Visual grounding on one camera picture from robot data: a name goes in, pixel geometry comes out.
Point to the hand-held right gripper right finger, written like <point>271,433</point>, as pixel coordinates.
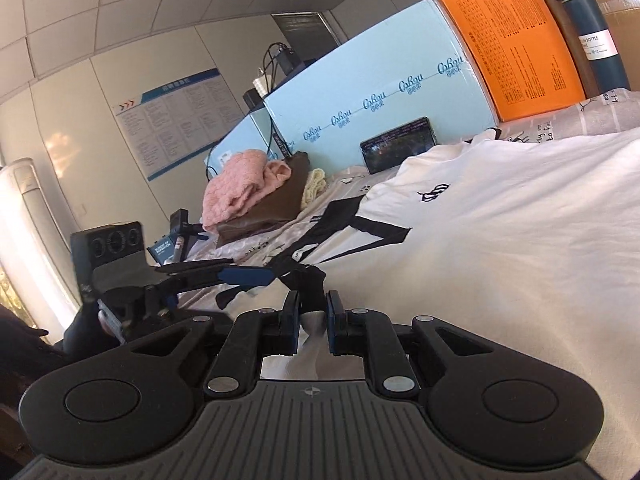
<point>332,325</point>

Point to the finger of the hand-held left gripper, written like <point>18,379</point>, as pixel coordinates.
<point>200,266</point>
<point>250,276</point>

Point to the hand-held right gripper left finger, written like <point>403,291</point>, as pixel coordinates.
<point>294,325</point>

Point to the white t-shirt with black print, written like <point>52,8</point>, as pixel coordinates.
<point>475,260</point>

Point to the person's left forearm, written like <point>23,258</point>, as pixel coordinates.
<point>30,335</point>

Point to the dark teal box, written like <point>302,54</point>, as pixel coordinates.
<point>160,255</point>

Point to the black spare gripper device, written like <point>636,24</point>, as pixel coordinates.
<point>179,222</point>

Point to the brown leather garment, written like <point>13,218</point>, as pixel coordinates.
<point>270,210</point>

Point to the pink knit sweater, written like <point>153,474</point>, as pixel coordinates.
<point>235,185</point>

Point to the white standing air conditioner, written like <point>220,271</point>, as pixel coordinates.
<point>25,235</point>

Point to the cream knit garment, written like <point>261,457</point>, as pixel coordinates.
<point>312,185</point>

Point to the light blue box with label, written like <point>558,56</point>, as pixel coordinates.
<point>235,140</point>

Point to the small black power adapter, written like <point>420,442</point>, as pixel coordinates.
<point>254,100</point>

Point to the white power strip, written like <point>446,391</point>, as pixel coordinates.
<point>261,86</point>

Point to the black smartphone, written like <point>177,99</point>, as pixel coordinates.
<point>397,145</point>

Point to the tall black power adapter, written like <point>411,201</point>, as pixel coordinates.
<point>290,62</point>

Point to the grey window blind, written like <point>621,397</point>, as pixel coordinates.
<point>305,27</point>

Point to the light blue box with tape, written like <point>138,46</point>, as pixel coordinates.
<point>390,50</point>

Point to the orange printed board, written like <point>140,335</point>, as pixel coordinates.
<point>510,40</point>

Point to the dark teal bottle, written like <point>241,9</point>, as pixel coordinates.
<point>590,25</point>

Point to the brown cardboard box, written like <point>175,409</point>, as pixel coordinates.
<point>620,15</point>

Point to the wall poster with blue border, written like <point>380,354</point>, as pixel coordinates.
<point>175,120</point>

